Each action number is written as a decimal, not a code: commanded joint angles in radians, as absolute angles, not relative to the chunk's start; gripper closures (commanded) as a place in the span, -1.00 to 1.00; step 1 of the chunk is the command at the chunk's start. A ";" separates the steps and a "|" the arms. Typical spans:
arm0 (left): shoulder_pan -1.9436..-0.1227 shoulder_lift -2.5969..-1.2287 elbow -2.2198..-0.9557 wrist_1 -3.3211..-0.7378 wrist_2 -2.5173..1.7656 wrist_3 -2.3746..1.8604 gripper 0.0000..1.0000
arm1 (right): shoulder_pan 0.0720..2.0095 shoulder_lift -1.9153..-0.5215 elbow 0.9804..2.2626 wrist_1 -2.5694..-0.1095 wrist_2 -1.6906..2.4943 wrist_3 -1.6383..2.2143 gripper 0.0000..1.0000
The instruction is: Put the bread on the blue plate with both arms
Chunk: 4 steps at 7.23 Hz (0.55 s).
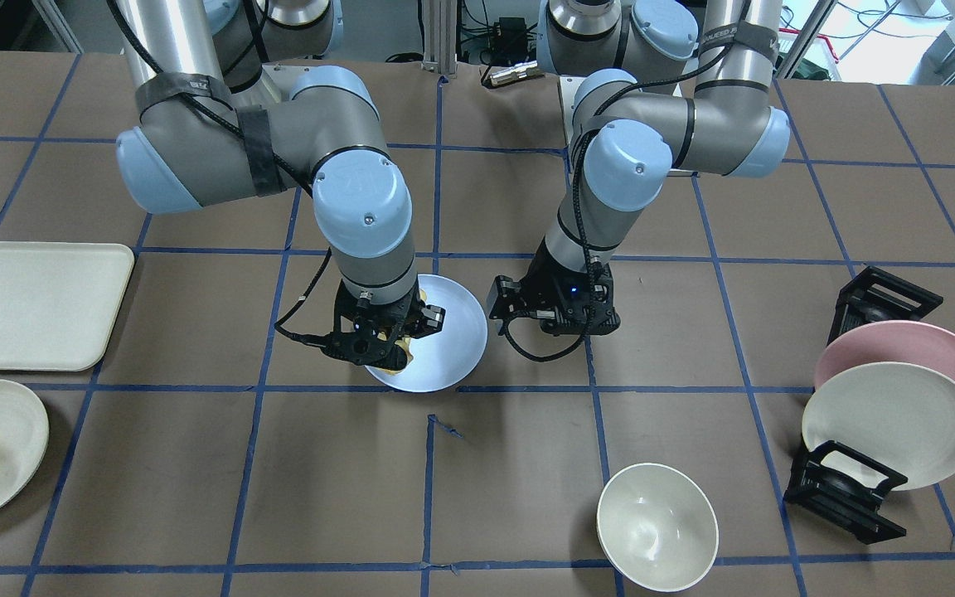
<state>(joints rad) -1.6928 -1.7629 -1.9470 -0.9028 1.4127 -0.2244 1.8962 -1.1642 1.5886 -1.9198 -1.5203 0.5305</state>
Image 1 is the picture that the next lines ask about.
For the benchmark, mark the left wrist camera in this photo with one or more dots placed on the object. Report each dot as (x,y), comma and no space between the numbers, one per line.
(503,297)

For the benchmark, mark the yellow spiral bread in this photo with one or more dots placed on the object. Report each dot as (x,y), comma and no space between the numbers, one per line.
(404,343)

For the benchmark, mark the white bowl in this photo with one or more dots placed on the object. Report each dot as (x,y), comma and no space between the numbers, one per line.
(657,527)

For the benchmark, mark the aluminium frame post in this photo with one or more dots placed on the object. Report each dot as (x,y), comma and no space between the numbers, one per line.
(440,36)

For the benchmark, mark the cream plate in rack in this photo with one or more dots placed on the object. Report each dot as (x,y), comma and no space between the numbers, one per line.
(898,414)

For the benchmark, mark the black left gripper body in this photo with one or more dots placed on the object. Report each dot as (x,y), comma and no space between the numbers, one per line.
(540,281)

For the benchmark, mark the pink plate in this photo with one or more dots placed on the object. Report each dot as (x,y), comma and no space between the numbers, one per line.
(889,341)

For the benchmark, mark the blue plate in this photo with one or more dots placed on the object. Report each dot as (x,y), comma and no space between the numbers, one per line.
(444,359)

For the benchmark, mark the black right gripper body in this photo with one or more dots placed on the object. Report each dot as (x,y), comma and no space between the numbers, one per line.
(430,317)

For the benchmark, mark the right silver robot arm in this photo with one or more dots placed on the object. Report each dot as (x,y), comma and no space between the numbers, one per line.
(214,127)

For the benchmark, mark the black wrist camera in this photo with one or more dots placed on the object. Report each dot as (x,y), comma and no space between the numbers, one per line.
(429,321)

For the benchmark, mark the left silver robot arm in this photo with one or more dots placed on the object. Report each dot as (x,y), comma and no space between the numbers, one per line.
(659,92)

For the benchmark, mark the black plate rack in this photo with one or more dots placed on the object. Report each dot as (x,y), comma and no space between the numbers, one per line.
(872,296)

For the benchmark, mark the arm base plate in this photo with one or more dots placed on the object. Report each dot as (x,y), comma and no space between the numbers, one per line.
(279,83)

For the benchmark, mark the white rectangular tray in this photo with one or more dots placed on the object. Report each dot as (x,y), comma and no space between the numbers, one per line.
(59,302)

